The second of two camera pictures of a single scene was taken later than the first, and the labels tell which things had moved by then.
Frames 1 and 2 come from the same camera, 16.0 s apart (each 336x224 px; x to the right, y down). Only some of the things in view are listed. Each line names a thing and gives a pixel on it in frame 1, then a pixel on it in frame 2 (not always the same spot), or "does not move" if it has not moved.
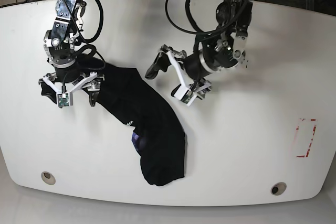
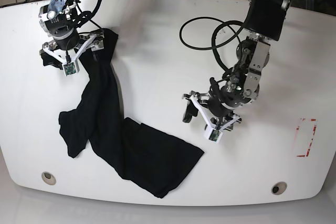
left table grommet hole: [48, 178] does not move
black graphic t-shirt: [129, 97] → [147, 156]
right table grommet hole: [278, 188] does not move
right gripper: [198, 87] → [215, 125]
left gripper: [92, 83] → [89, 41]
